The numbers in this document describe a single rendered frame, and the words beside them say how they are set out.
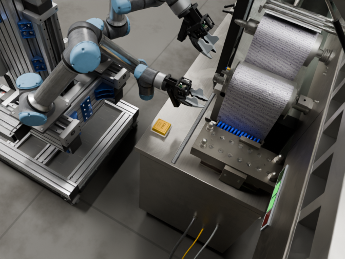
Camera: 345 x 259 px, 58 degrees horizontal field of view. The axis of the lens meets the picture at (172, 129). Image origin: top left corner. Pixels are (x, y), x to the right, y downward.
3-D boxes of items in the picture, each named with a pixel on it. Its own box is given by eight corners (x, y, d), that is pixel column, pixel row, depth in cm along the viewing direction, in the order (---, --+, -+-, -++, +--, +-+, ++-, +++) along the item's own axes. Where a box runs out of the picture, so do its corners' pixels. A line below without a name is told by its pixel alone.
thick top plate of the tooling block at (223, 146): (204, 128, 148) (206, 121, 143) (283, 165, 141) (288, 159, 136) (189, 153, 140) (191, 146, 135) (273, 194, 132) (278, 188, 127)
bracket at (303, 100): (299, 96, 124) (301, 93, 123) (312, 102, 123) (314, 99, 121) (295, 105, 121) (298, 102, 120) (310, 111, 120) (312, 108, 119)
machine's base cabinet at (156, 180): (250, 24, 355) (279, -53, 284) (304, 45, 343) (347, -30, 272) (137, 211, 221) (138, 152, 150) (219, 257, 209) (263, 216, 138)
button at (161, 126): (158, 120, 157) (158, 117, 155) (170, 126, 156) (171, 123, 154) (151, 130, 153) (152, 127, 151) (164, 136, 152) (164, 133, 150)
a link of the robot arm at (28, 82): (47, 86, 160) (40, 67, 149) (49, 106, 153) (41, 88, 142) (22, 89, 158) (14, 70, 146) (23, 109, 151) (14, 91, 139)
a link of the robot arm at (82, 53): (38, 108, 155) (102, 34, 129) (39, 132, 147) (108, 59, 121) (13, 100, 146) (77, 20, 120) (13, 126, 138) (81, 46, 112)
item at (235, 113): (216, 119, 146) (225, 94, 130) (263, 141, 141) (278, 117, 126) (215, 120, 145) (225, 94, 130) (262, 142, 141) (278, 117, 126)
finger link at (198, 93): (210, 94, 138) (190, 88, 138) (207, 103, 142) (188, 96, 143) (211, 89, 139) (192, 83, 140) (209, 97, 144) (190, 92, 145)
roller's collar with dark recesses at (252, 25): (247, 27, 141) (251, 15, 136) (259, 32, 140) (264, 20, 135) (242, 34, 138) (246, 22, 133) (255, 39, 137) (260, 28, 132)
